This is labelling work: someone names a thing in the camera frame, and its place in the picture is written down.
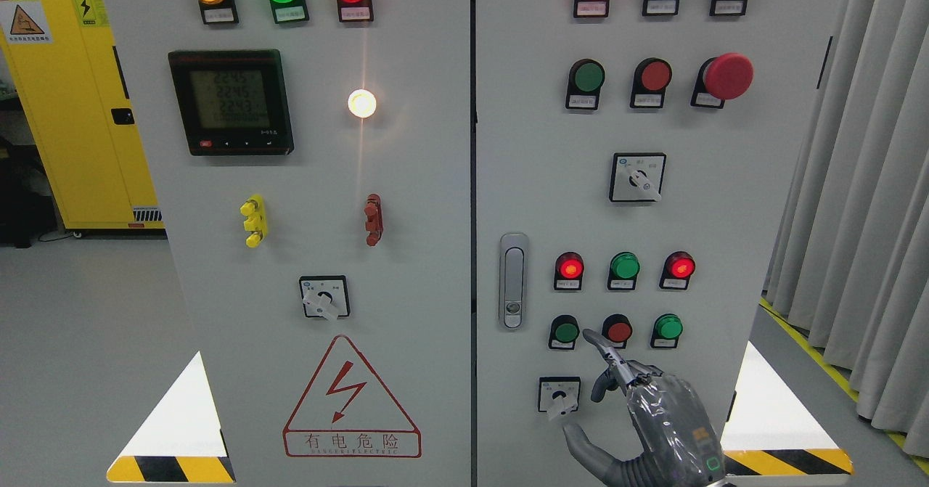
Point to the green indicator lamp middle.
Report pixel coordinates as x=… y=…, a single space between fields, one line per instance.
x=623 y=272

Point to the right yellow black hazard tape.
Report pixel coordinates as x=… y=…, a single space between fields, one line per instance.
x=788 y=462

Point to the white lit indicator lamp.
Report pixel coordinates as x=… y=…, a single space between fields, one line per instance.
x=361 y=103

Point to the red indicator lamp middle right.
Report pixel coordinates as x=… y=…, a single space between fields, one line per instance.
x=677 y=271

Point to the yellow black hazard tape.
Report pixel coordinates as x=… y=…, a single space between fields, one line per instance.
x=788 y=462
x=168 y=469

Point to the yellow safety storage cabinet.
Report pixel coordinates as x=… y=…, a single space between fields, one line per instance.
x=63 y=60

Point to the upper right rotary selector switch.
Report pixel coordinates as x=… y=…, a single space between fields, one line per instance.
x=637 y=177

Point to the left yellow black hazard tape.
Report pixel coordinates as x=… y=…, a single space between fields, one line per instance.
x=168 y=469

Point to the red terminal block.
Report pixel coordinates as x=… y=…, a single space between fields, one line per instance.
x=374 y=224

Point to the grey curtain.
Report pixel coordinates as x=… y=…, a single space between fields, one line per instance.
x=851 y=263

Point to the black digital power meter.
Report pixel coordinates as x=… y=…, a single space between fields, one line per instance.
x=232 y=102

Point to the lower left rotary selector switch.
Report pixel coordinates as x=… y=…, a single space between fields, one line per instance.
x=558 y=396

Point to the red indicator lamp middle left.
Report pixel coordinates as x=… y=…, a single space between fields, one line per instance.
x=568 y=272

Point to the yellow terminal block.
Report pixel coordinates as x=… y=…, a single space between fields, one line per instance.
x=255 y=223

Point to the grey robotic humanoid hand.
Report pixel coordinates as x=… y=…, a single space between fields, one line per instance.
x=680 y=446

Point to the left door rotary selector switch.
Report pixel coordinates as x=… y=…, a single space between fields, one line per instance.
x=325 y=297

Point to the green push button lower right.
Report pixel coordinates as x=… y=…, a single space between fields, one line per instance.
x=666 y=331

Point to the red high voltage warning sticker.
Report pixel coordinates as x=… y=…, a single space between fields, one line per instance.
x=346 y=410

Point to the red mushroom emergency stop button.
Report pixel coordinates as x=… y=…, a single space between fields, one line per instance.
x=722 y=78

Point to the green push button upper row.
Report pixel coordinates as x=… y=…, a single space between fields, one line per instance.
x=585 y=80

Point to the yellow floor marking tape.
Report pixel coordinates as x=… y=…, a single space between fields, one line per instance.
x=898 y=438

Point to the green start button lower left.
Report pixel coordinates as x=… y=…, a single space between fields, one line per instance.
x=563 y=333

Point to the silver cabinet door handle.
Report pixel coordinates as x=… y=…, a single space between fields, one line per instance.
x=513 y=248

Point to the grey electrical control cabinet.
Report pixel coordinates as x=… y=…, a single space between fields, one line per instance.
x=471 y=140

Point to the red push button lower middle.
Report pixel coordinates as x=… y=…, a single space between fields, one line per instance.
x=617 y=330

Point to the red push button upper row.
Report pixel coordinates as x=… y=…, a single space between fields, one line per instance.
x=650 y=81

